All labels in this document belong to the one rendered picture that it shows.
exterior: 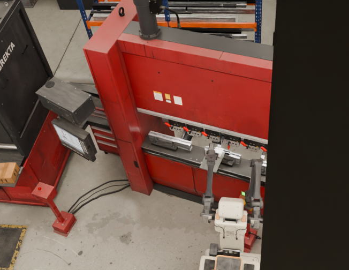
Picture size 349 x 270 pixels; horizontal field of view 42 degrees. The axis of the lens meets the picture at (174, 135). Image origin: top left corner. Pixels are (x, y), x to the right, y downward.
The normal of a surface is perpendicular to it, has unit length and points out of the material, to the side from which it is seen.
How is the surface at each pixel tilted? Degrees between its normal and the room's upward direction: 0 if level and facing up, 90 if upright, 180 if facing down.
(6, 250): 0
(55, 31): 0
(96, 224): 0
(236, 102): 90
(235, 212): 48
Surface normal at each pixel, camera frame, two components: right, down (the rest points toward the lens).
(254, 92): -0.40, 0.74
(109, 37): -0.12, -0.63
